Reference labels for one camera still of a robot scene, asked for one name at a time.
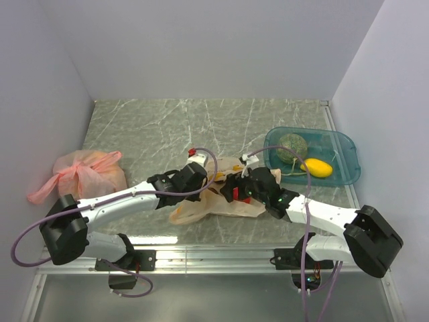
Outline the orange plastic bag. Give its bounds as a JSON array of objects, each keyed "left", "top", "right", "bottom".
[{"left": 169, "top": 157, "right": 265, "bottom": 225}]

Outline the green netted melon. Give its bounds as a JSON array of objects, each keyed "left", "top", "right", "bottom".
[{"left": 277, "top": 133, "right": 308, "bottom": 176}]

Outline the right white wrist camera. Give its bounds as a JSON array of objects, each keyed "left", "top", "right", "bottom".
[{"left": 239, "top": 154, "right": 259, "bottom": 178}]

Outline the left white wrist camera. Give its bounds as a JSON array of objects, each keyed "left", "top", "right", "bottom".
[{"left": 186, "top": 148, "right": 208, "bottom": 168}]

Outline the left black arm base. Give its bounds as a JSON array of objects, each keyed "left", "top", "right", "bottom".
[{"left": 95, "top": 250, "right": 156, "bottom": 292}]

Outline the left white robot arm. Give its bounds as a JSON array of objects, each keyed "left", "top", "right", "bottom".
[{"left": 40, "top": 162, "right": 207, "bottom": 268}]

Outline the pink plastic bag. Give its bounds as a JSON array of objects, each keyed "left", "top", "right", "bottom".
[{"left": 27, "top": 150, "right": 127, "bottom": 205}]

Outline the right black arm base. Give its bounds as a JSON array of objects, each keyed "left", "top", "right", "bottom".
[{"left": 269, "top": 248, "right": 338, "bottom": 291}]

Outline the teal plastic tray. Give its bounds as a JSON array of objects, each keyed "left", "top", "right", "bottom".
[{"left": 263, "top": 127, "right": 361, "bottom": 187}]

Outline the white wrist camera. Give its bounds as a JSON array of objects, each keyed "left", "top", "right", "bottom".
[
  {"left": 186, "top": 148, "right": 208, "bottom": 168},
  {"left": 239, "top": 154, "right": 259, "bottom": 178}
]

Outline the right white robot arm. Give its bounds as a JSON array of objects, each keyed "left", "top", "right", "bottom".
[{"left": 220, "top": 167, "right": 404, "bottom": 278}]

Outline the yellow mango fruit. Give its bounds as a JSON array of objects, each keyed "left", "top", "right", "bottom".
[{"left": 300, "top": 158, "right": 333, "bottom": 178}]

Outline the red apple fruit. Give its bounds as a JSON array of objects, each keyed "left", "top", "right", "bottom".
[{"left": 233, "top": 187, "right": 251, "bottom": 204}]

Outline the aluminium mounting rail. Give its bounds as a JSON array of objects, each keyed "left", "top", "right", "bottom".
[{"left": 36, "top": 244, "right": 391, "bottom": 276}]

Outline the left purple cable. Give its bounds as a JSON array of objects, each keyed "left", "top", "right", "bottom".
[{"left": 10, "top": 146, "right": 221, "bottom": 298}]

